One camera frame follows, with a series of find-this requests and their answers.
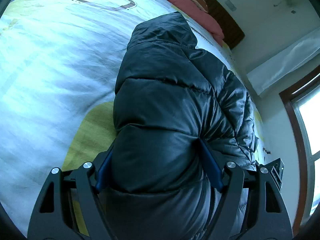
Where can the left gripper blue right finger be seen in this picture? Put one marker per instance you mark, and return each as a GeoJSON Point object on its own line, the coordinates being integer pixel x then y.
{"type": "Point", "coordinates": [211, 166]}

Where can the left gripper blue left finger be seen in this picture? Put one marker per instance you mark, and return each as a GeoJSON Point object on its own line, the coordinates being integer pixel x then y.
{"type": "Point", "coordinates": [102, 163]}

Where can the black puffer jacket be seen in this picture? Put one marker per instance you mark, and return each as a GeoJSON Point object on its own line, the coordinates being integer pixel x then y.
{"type": "Point", "coordinates": [168, 94]}

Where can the right window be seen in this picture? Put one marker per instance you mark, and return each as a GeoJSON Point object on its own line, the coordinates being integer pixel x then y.
{"type": "Point", "coordinates": [301, 102]}

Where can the white right curtain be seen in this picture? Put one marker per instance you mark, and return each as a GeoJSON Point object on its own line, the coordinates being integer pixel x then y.
{"type": "Point", "coordinates": [284, 62]}

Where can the bed with patterned sheet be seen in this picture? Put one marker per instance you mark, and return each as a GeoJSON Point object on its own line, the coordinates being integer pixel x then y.
{"type": "Point", "coordinates": [60, 60]}

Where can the dark wooden headboard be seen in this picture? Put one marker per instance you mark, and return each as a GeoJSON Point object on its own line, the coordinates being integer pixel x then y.
{"type": "Point", "coordinates": [231, 30]}

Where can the red pillow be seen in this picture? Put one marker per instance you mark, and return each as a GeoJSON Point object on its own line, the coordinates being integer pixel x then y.
{"type": "Point", "coordinates": [201, 17]}

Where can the wall socket plate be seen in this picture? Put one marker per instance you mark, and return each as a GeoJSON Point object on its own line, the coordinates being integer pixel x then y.
{"type": "Point", "coordinates": [230, 5]}

